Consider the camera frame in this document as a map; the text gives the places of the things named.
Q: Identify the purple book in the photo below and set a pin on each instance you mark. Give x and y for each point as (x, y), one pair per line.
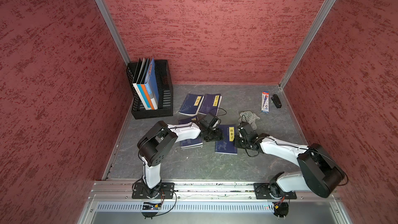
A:
(210, 104)
(226, 145)
(190, 143)

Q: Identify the white teal upright book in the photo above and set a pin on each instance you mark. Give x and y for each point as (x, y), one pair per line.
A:
(137, 81)

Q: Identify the white blue pen box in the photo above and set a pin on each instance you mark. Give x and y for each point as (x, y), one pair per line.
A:
(265, 102)

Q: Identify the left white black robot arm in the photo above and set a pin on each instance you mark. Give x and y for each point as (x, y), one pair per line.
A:
(156, 144)

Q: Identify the blue book back left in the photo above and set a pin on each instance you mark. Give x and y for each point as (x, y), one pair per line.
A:
(191, 104)

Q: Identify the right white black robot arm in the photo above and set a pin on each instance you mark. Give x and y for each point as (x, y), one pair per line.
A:
(317, 173)

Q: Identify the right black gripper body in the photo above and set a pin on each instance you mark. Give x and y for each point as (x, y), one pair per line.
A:
(242, 142)

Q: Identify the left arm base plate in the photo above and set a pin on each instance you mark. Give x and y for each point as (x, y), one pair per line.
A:
(159, 192)

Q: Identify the aluminium rail frame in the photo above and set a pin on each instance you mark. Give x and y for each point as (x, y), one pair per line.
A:
(213, 191)

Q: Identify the slotted cable duct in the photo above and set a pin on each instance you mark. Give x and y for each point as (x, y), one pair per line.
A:
(187, 207)

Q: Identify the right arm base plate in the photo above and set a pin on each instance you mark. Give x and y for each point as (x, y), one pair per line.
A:
(267, 191)

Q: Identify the grey fluffy cleaning cloth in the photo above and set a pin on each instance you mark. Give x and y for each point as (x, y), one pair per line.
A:
(249, 117)

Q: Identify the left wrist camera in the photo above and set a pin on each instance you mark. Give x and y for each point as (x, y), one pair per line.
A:
(209, 121)

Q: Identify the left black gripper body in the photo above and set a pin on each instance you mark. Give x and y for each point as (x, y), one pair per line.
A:
(214, 135)

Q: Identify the small black device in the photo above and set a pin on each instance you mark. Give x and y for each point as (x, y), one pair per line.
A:
(276, 101)

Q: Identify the black mesh file basket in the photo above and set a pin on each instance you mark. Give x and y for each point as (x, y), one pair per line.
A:
(165, 87)

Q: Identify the blue orange upright folder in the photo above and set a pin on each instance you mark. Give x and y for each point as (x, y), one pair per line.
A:
(149, 87)

